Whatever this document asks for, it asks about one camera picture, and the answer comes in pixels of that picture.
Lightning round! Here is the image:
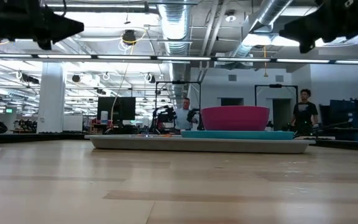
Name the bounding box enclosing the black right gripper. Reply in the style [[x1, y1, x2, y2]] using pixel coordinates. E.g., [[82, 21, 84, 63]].
[[278, 0, 358, 54]]

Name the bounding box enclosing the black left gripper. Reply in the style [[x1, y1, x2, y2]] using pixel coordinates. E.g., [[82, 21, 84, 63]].
[[0, 0, 85, 50]]

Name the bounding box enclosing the magenta plastic bowl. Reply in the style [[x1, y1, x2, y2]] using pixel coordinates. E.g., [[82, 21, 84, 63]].
[[200, 105, 271, 132]]

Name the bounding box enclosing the blue round plate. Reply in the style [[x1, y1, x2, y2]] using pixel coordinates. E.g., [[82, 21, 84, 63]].
[[180, 129, 295, 141]]

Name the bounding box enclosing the grey plastic tray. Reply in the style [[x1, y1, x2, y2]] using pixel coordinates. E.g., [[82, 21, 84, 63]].
[[85, 134, 317, 154]]

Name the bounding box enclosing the white square pillar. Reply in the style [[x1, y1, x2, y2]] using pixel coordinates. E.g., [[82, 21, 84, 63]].
[[37, 62, 67, 134]]

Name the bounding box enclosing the person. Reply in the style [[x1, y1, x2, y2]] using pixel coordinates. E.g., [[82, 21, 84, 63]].
[[290, 88, 320, 137], [175, 97, 199, 131]]

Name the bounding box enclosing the blue board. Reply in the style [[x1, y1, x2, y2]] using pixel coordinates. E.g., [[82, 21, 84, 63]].
[[329, 98, 358, 142]]

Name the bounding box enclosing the black computer monitor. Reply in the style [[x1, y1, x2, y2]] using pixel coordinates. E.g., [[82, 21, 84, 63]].
[[97, 96, 137, 126]]

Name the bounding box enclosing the long ceiling light strip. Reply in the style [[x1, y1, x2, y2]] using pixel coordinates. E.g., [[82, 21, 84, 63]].
[[0, 53, 358, 65]]

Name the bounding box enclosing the yellow hanging cord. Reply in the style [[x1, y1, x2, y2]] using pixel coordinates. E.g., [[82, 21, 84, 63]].
[[262, 45, 269, 78]]

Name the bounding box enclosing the black gantry frame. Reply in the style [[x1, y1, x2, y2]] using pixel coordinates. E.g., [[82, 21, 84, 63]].
[[155, 80, 202, 131], [254, 83, 299, 131]]

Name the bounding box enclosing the black ceiling cable reel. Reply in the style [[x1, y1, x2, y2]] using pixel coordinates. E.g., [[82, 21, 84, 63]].
[[122, 29, 137, 46]]

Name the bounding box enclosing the black aluminium table frame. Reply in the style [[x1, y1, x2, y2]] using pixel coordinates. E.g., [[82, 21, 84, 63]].
[[0, 133, 358, 152]]

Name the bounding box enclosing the silver ribbed ventilation duct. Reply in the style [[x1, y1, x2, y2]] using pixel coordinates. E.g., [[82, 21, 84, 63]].
[[157, 0, 193, 108]]

